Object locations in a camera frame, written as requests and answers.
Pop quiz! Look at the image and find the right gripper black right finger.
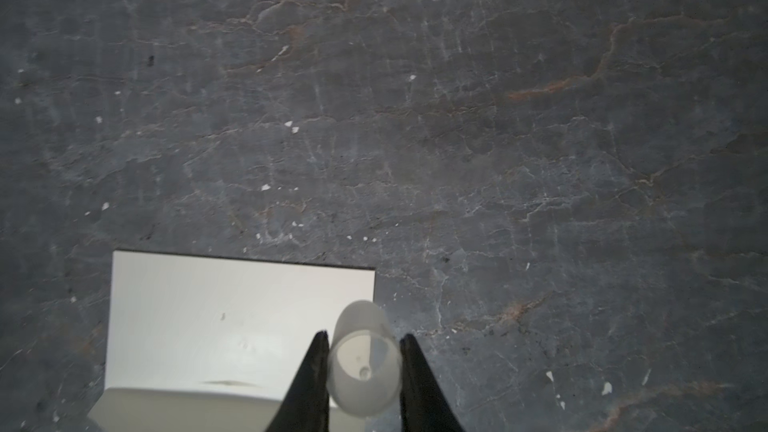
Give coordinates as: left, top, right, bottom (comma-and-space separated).
400, 334, 464, 432

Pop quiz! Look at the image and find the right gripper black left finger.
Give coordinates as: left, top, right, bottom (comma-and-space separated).
266, 331, 330, 432

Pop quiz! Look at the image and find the white glue stick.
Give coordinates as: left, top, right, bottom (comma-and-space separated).
327, 300, 402, 418

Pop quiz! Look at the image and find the cream paper envelope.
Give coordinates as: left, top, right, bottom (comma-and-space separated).
89, 251, 375, 431

